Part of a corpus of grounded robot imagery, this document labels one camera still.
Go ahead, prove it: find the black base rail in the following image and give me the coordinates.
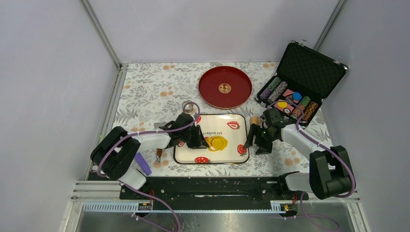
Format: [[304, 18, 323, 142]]
[[119, 176, 309, 211]]

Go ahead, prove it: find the strawberry print rectangular tray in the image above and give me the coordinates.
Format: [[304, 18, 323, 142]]
[[174, 114, 249, 164]]

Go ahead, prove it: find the black poker chip case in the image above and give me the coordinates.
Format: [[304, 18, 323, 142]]
[[255, 41, 349, 127]]

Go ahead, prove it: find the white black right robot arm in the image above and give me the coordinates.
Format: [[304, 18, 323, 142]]
[[244, 108, 356, 200]]

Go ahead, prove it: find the floral tablecloth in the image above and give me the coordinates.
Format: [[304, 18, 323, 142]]
[[102, 62, 343, 178]]

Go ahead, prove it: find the purple cylindrical tool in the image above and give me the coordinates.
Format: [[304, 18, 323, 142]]
[[134, 152, 152, 175]]

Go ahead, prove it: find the yellow dough piece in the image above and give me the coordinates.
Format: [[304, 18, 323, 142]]
[[205, 137, 222, 152]]

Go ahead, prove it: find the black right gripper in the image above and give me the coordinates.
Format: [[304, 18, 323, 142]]
[[243, 123, 278, 155]]

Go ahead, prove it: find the round red lacquer tray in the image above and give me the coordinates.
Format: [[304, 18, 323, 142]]
[[198, 66, 252, 109]]

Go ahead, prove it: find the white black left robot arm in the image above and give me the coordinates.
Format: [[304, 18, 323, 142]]
[[90, 113, 209, 199]]

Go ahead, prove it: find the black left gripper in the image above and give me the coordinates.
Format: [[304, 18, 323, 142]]
[[180, 124, 209, 149]]

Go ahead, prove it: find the clear tape roll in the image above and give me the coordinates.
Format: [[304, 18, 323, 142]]
[[182, 101, 195, 114]]

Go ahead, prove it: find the metal scraper wooden handle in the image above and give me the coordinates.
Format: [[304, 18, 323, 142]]
[[154, 123, 165, 163]]

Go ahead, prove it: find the wooden dough roller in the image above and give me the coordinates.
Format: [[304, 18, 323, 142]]
[[249, 116, 262, 126]]

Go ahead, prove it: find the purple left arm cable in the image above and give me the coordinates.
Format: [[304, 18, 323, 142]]
[[96, 101, 201, 232]]

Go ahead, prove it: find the yellow poker chip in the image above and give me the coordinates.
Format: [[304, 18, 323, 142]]
[[277, 101, 288, 109]]

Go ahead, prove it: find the round yellow dough wrapper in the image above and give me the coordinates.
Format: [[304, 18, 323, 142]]
[[210, 136, 228, 150]]

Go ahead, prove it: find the blue poker chip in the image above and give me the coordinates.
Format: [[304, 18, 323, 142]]
[[292, 92, 302, 101]]

